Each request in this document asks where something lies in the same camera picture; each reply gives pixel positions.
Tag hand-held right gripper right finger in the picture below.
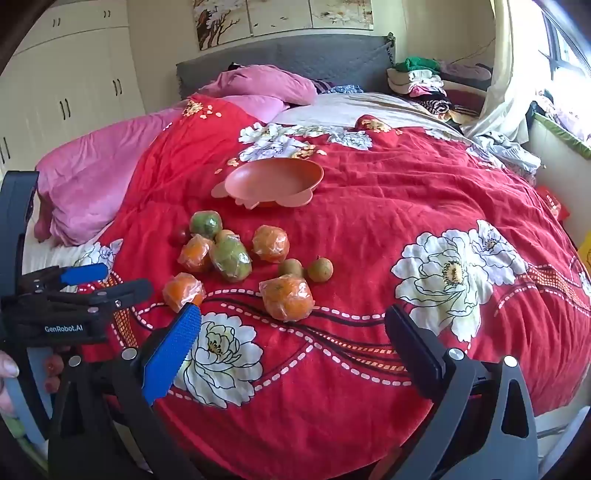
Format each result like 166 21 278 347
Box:
385 304 539 480

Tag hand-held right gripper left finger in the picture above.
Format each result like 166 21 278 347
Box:
48 302 204 480

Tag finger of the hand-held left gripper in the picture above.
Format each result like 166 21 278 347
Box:
28 278 153 320
18 262 110 293

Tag large green orange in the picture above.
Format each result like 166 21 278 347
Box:
209 236 253 283

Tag person's left hand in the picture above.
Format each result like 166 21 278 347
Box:
0 350 66 416

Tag white bedsheet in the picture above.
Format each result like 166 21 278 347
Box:
21 217 116 282

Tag pink blanket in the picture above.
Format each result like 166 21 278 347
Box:
32 95 287 247

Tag red floral blanket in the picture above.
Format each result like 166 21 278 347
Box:
81 95 591 480

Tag red packet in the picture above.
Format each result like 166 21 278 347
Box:
536 185 571 222

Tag white wardrobe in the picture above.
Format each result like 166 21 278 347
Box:
0 0 144 181

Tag crumpled white clothes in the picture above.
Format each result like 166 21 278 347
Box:
471 131 541 174

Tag beige blanket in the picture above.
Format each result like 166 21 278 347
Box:
270 92 462 134

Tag pink pillow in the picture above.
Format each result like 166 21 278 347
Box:
196 65 319 108

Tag pile of folded clothes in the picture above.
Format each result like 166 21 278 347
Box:
387 67 462 121

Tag dark patterned pillow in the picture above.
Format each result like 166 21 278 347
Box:
318 80 365 95

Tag mixed clothes heap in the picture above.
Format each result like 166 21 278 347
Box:
531 90 591 144

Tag purple cloth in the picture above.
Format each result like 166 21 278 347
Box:
438 60 492 81

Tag green folded cloth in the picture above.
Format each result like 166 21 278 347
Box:
404 56 444 73

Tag grey quilted headboard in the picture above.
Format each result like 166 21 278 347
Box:
175 33 398 100

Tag cream curtain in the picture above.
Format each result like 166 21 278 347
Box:
462 0 550 139

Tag window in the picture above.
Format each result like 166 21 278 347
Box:
540 0 591 79

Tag floral wall painting panel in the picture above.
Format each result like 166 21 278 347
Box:
191 0 254 51
247 0 315 37
308 0 375 31

